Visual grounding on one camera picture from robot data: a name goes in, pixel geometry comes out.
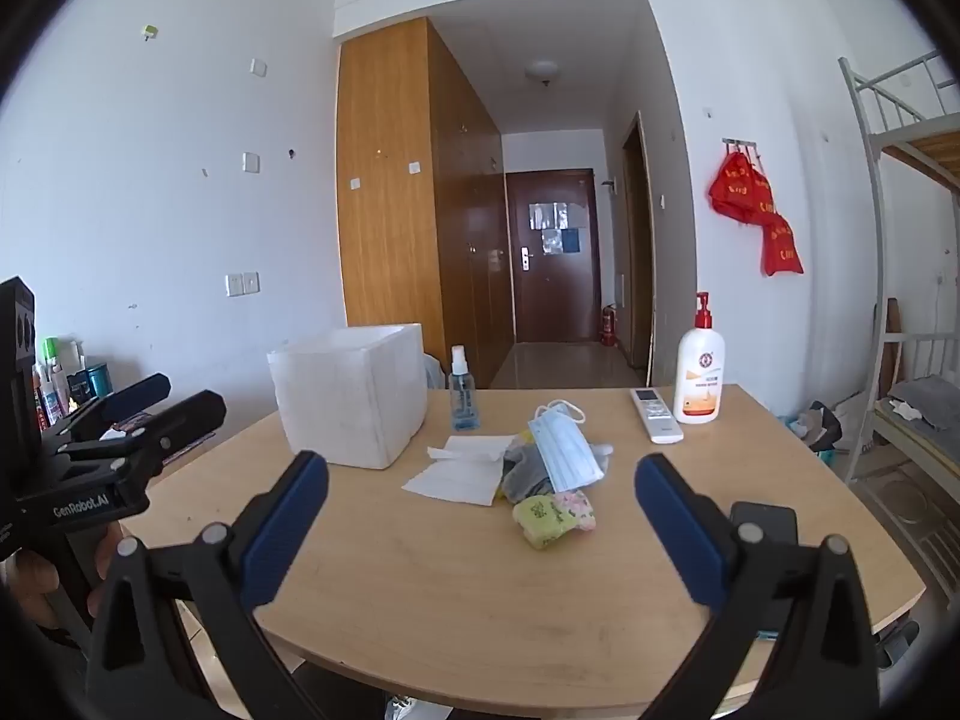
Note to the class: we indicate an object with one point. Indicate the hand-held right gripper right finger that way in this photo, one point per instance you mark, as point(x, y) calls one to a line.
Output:
point(675, 532)

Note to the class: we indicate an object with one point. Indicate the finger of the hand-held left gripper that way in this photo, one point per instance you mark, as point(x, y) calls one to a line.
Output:
point(187, 412)
point(135, 394)

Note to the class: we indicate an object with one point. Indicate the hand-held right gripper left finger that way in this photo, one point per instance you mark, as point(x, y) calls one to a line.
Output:
point(285, 532)

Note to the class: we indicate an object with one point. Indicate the white foam box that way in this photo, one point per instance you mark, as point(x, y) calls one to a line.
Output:
point(345, 397)

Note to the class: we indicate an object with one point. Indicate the grey sock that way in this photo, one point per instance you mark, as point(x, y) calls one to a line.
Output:
point(523, 471)

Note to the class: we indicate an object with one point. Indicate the person's left hand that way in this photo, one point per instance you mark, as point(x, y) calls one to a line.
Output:
point(101, 577)

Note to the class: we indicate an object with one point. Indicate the teal tumbler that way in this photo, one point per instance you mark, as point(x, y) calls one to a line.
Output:
point(98, 380)

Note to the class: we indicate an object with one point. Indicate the dark blue bottle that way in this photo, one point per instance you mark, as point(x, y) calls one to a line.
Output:
point(77, 388)

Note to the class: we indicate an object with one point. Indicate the black smartphone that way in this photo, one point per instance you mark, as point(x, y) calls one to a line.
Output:
point(765, 517)

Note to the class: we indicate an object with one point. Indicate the green cap spray can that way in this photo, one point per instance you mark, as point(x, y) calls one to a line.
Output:
point(49, 360)

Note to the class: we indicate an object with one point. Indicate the white remote control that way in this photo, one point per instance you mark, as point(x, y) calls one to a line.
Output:
point(656, 416)

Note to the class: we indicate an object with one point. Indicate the floral tissue packet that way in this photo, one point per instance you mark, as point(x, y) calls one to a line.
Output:
point(551, 521)

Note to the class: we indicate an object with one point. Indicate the blue face mask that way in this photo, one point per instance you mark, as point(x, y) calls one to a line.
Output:
point(562, 450)

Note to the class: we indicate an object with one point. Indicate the white red pump lotion bottle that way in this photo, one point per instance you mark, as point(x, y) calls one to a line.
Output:
point(699, 382)

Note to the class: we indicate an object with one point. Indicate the black white plastic bag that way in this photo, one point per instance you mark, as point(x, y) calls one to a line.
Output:
point(814, 424)

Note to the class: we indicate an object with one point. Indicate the white paper tissue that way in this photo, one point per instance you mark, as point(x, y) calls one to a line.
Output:
point(454, 476)

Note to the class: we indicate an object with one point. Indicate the red fire extinguisher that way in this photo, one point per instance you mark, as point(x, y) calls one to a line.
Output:
point(608, 326)

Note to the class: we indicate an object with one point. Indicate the pale blue plastic bag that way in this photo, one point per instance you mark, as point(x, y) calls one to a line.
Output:
point(436, 373)

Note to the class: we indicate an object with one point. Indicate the clear blue spray bottle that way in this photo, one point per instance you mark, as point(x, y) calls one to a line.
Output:
point(465, 397)

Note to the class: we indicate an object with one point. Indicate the dark brown entry door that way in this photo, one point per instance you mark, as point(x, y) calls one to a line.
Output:
point(551, 292)

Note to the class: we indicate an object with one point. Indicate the brown side door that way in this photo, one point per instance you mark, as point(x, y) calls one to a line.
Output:
point(637, 255)

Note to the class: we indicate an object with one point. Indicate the grey blanket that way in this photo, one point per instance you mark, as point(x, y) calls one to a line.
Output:
point(926, 397)

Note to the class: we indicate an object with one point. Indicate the wooden wardrobe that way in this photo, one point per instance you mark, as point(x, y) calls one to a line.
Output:
point(382, 202)

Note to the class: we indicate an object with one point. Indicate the leaning wooden board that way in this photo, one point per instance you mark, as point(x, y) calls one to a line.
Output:
point(894, 337)

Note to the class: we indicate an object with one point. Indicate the blue door notice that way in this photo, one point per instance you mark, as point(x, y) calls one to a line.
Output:
point(571, 241)

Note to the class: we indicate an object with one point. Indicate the grey door notice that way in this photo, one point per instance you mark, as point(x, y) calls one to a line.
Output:
point(547, 217)

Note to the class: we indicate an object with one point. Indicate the grey metal bunk bed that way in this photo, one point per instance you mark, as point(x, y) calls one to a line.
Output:
point(874, 240)

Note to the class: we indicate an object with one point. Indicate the ceiling lamp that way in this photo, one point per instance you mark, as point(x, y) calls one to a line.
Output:
point(541, 71)

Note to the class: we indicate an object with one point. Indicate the double white wall socket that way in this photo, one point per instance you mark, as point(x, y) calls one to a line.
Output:
point(243, 284)

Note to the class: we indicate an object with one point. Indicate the metal wall hook rack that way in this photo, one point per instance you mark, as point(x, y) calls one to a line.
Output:
point(739, 141)

